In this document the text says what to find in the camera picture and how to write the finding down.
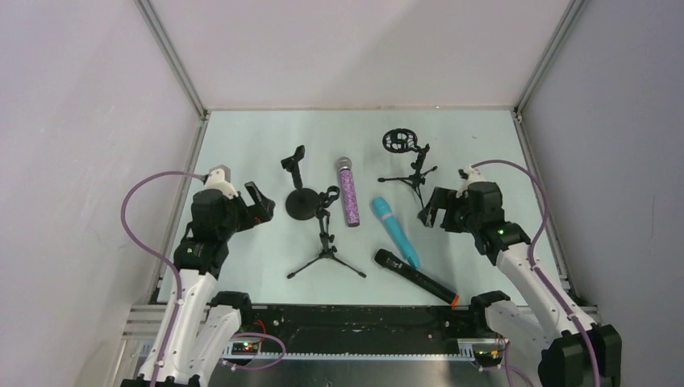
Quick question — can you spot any black microphone orange end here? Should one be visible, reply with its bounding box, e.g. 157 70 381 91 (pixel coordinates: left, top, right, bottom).
373 249 460 307

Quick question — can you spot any right circuit board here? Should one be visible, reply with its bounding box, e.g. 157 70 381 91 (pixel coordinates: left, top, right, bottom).
473 350 503 368

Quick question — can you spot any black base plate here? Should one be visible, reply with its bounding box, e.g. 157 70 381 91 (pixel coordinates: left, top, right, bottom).
252 305 495 356

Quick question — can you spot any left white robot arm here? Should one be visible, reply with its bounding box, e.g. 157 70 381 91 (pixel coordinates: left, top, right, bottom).
121 181 275 386

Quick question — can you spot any wrist white camera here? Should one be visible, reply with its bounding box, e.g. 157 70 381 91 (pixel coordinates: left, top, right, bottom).
457 166 487 196
204 164 239 199

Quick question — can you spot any circuit board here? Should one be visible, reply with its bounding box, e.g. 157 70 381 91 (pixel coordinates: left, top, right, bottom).
473 350 503 368
229 341 261 356

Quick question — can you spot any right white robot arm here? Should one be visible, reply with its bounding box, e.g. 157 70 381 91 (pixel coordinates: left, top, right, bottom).
418 181 622 386

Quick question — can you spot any purple glitter microphone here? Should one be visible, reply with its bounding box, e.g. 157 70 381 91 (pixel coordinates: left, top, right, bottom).
336 156 361 227

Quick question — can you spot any black tripod mic stand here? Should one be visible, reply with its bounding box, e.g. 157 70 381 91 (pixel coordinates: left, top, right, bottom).
286 185 367 279

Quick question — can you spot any shock mount tripod stand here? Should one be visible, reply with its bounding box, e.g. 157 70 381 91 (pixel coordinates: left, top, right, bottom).
377 128 438 209

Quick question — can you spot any blue toy microphone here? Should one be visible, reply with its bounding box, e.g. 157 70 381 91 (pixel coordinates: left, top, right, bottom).
371 197 421 268

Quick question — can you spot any round base mic stand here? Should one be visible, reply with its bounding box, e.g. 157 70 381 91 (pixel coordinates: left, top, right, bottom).
281 145 320 221

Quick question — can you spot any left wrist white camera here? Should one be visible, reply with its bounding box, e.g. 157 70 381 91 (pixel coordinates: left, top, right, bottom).
204 164 239 199

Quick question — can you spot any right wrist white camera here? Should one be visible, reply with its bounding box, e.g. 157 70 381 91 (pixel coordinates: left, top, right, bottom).
457 166 487 196

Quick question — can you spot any left circuit board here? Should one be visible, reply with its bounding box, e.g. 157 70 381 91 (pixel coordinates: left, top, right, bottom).
229 341 261 356

